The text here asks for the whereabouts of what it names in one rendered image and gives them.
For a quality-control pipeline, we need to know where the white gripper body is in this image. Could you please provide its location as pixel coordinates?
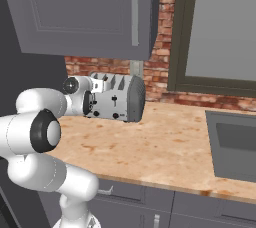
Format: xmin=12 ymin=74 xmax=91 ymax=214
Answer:
xmin=98 ymin=77 xmax=117 ymax=94

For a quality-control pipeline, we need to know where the silver toaster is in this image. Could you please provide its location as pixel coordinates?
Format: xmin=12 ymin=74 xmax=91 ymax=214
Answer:
xmin=84 ymin=71 xmax=147 ymax=124

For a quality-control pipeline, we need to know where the dark grey tall cabinet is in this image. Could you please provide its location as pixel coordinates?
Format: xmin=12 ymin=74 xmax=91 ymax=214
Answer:
xmin=0 ymin=0 xmax=70 ymax=228

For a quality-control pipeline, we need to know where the dark framed window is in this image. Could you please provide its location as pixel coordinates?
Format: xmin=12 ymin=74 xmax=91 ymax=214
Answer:
xmin=167 ymin=0 xmax=256 ymax=99

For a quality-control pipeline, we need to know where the grey base cupboard door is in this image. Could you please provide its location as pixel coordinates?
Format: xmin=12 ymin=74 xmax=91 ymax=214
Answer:
xmin=87 ymin=198 xmax=174 ymax=228

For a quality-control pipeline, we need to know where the grey sink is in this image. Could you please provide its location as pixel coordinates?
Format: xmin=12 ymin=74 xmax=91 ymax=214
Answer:
xmin=204 ymin=109 xmax=256 ymax=184

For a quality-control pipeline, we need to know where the wide grey drawer front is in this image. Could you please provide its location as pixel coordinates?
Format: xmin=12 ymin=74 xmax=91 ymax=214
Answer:
xmin=172 ymin=190 xmax=256 ymax=224

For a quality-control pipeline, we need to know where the grey wall socket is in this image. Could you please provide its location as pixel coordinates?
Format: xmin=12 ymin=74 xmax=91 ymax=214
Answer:
xmin=129 ymin=60 xmax=144 ymax=77

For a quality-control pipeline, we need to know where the grey wall cupboard door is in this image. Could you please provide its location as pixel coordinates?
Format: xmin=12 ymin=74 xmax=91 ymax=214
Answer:
xmin=0 ymin=0 xmax=162 ymax=62

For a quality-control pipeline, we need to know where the grey cupboard door handle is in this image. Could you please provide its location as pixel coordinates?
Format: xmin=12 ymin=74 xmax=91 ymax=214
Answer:
xmin=131 ymin=0 xmax=141 ymax=47

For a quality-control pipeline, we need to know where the grey drawer handle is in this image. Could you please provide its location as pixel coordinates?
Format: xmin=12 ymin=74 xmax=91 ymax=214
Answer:
xmin=97 ymin=185 xmax=115 ymax=196

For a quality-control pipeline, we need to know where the grey base cupboard handle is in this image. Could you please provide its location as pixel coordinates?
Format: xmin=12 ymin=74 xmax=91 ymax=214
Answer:
xmin=152 ymin=214 xmax=161 ymax=228

